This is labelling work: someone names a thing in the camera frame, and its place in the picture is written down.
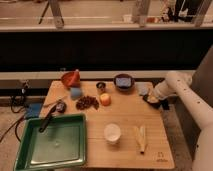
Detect black whiteboard eraser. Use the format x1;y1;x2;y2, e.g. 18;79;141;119
143;95;169;110

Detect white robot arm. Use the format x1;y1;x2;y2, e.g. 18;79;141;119
148;71;213;171

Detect green plastic tray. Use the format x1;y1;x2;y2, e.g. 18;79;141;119
13;114;87;171

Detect dark bowl with blue cloth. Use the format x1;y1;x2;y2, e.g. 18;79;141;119
113;74;134;92

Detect orange apple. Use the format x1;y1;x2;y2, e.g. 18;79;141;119
99;93;111;106

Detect white plastic cup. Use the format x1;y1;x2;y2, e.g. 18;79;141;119
104;123;121;145

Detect small metal cup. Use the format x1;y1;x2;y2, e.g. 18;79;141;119
96;82;106;94

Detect pile of brown nuts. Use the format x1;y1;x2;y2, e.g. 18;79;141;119
76;96;99;110

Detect blue sponge block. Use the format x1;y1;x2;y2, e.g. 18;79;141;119
70;87;82;100

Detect blue box on floor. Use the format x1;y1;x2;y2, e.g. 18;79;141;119
25;103;42;119

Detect black handled brush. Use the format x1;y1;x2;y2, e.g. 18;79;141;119
39;101;67;133

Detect black cables on floor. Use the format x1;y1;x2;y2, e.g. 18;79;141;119
0;82;32;144

